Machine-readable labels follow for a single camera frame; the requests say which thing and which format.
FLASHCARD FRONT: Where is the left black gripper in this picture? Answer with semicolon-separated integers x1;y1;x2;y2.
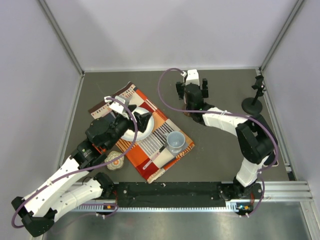
104;104;152;151

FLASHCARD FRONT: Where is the grey phone stand wooden base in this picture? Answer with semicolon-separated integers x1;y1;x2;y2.
182;104;198;119

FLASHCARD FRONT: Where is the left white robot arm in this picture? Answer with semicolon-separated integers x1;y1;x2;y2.
11;111;152;238

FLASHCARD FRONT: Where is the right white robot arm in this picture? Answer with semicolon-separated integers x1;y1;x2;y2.
175;79;278;201

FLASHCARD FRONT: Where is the black round base clamp stand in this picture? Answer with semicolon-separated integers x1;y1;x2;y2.
241;75;265;115

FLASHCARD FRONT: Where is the light blue mug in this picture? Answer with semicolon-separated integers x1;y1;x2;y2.
164;131;186;154

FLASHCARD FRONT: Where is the orange patterned cloth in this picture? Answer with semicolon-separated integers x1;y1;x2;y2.
87;81;195;184

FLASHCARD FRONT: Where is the crocheted pastel coaster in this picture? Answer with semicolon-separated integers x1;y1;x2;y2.
104;151;125;171

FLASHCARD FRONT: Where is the orange bowl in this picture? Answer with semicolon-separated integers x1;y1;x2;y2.
93;144;106;155

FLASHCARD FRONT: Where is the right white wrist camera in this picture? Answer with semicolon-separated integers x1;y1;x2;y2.
181;69;200;86

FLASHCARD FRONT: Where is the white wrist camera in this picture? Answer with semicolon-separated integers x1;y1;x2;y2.
181;69;200;86
104;95;130;119

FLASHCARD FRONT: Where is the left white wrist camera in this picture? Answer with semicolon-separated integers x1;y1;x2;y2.
104;95;130;119

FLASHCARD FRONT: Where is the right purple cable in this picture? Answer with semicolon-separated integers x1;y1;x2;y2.
157;67;280;217

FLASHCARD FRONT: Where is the purple cable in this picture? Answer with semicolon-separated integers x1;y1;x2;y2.
157;67;280;217
11;97;138;230

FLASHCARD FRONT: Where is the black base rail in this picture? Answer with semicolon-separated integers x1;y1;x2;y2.
109;181;241;208

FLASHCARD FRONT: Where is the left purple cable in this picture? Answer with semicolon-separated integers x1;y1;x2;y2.
11;97;138;230

